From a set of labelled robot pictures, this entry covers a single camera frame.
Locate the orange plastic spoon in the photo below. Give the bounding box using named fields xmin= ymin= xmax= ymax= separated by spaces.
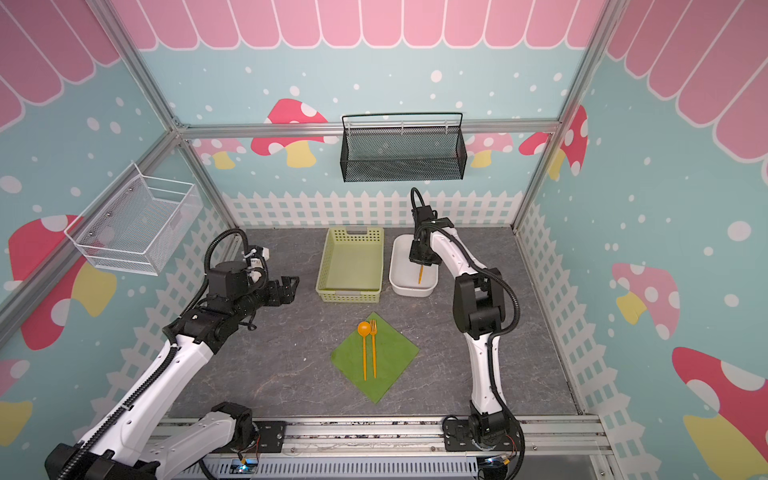
xmin=357 ymin=321 xmax=371 ymax=381

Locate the orange plastic fork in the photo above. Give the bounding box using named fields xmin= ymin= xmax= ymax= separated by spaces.
xmin=369 ymin=319 xmax=378 ymax=378

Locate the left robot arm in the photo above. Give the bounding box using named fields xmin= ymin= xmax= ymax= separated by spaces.
xmin=44 ymin=228 xmax=300 ymax=479

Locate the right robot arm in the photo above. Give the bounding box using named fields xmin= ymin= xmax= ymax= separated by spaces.
xmin=409 ymin=187 xmax=524 ymax=453

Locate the green paper napkin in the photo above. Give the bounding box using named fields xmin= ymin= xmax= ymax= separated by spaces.
xmin=331 ymin=312 xmax=419 ymax=404

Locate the white plastic tub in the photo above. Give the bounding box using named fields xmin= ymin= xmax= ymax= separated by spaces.
xmin=389 ymin=234 xmax=439 ymax=298

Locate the green perforated plastic basket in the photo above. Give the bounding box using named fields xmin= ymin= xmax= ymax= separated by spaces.
xmin=315 ymin=226 xmax=385 ymax=303

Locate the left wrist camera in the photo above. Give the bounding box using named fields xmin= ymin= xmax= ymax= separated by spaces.
xmin=244 ymin=246 xmax=270 ymax=283

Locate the black wire mesh basket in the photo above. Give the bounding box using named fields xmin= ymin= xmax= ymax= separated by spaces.
xmin=340 ymin=112 xmax=468 ymax=182

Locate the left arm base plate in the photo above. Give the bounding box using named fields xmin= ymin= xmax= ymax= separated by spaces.
xmin=213 ymin=420 xmax=287 ymax=455

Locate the white wire mesh basket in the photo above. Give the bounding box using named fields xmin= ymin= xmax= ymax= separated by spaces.
xmin=64 ymin=163 xmax=203 ymax=276

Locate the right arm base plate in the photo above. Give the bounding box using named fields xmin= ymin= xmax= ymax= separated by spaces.
xmin=441 ymin=415 xmax=524 ymax=453

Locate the aluminium mounting rail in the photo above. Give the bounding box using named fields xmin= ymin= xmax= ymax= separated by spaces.
xmin=149 ymin=415 xmax=623 ymax=479

